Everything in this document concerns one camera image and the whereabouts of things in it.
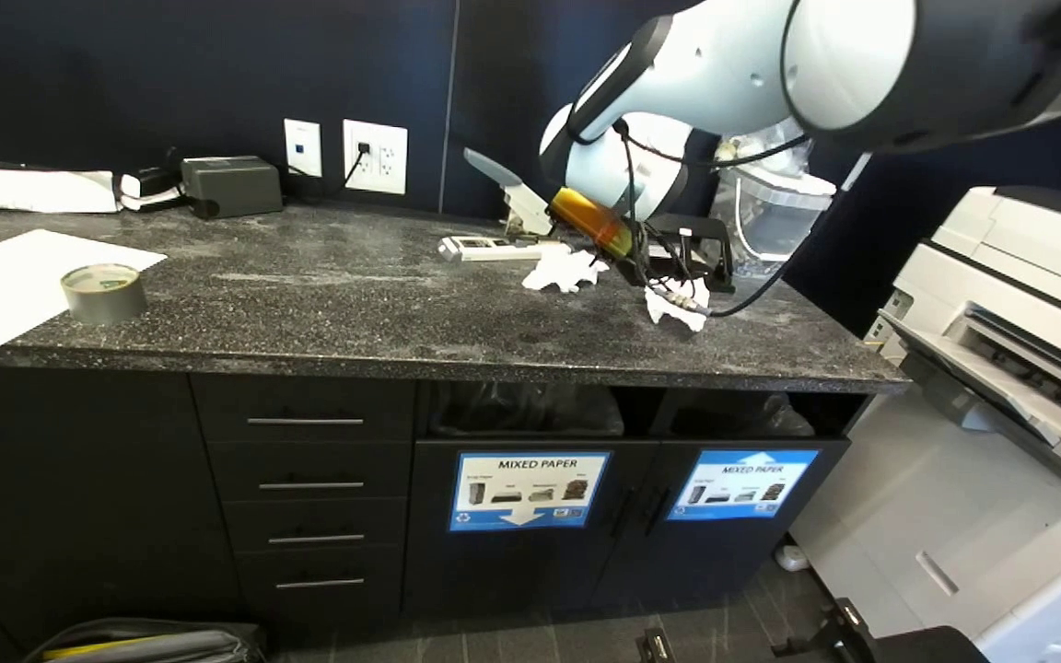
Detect mixed paper sign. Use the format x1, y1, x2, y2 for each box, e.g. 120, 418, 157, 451
451, 448, 608, 533
667, 448, 818, 524

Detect right mixed paper sign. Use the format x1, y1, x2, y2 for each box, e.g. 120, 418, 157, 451
667, 448, 818, 524

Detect dark grey box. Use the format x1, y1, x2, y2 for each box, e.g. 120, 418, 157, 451
181, 154, 285, 218

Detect grey hole punch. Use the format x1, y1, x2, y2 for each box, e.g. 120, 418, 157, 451
650, 212, 733, 291

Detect white stapler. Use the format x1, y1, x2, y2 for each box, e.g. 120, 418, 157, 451
437, 235, 543, 262

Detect white wall outlet plate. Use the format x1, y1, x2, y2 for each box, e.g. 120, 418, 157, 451
341, 119, 410, 194

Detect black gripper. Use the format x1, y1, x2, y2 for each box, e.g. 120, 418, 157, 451
645, 243, 694, 281

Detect white paper sheet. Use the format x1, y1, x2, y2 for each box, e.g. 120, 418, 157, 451
0, 227, 162, 347

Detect clear plastic bucket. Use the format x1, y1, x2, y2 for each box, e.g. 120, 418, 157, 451
733, 165, 835, 266

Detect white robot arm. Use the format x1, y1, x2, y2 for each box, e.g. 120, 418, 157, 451
537, 0, 1061, 218

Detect left mixed paper sign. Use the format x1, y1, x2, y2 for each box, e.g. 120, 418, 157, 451
451, 448, 608, 533

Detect white small wall plate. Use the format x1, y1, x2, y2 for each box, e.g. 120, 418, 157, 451
285, 119, 323, 175

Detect black drawer cabinet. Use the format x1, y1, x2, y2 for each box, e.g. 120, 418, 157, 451
193, 377, 416, 623

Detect white tape dispenser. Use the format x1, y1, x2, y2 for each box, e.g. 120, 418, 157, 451
466, 148, 554, 238

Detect grey office printer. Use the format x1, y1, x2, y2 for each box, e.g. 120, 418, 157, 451
793, 186, 1061, 663

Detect orange wrist camera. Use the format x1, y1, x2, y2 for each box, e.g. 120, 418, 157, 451
549, 186, 637, 266

